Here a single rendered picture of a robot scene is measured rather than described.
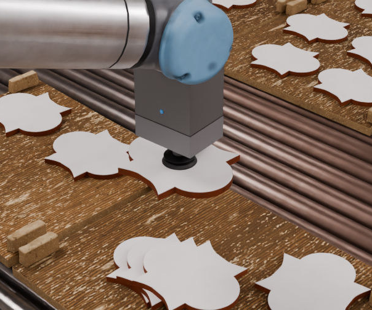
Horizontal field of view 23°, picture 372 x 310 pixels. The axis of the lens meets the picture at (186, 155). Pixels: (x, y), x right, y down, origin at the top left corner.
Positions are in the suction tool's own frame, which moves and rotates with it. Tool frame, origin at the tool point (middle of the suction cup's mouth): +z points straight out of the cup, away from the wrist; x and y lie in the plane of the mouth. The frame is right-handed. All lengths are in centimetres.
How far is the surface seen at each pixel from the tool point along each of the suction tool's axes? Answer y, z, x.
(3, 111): 52, 17, -15
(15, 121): 48, 17, -14
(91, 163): 28.6, 17.3, -12.7
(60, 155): 34.1, 17.3, -11.3
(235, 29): 42, 18, -70
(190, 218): 8.0, 18.3, -12.1
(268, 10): 43, 18, -83
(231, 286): -7.8, 15.3, -0.9
